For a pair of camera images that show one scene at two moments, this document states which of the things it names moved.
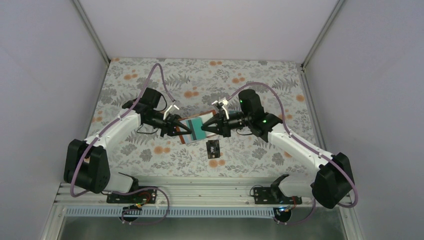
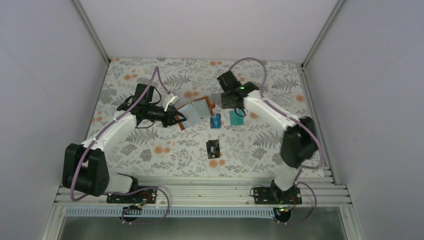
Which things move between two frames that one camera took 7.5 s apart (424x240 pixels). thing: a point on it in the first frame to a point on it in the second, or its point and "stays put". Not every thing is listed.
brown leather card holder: [195, 123] to [194, 111]
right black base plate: [269, 195] stays put
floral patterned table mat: [207, 86] stays put
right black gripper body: [224, 122] to [230, 103]
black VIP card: [213, 149] stays put
